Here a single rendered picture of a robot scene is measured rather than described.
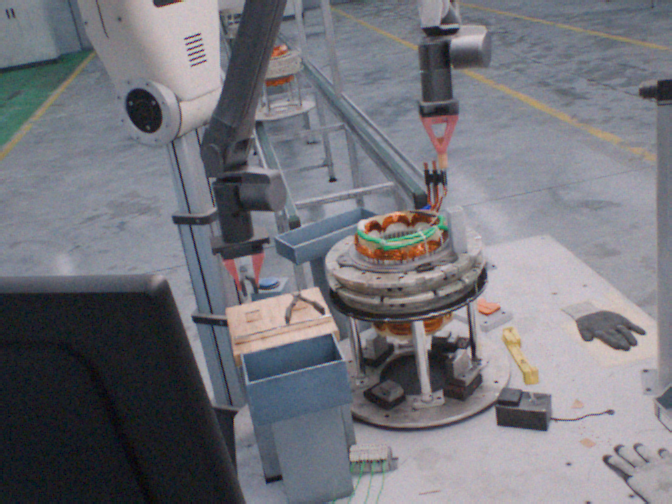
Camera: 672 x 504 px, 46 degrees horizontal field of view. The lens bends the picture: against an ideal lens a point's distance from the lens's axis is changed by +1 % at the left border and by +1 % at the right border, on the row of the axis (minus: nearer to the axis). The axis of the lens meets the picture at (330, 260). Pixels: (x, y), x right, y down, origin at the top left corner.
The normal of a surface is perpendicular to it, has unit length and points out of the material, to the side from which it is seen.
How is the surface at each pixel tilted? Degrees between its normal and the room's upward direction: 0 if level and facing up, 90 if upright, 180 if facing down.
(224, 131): 83
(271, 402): 90
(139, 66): 109
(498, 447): 0
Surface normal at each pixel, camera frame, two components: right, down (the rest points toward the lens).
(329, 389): 0.20, 0.36
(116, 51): -0.38, 0.69
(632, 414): -0.16, -0.91
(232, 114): -0.37, 0.15
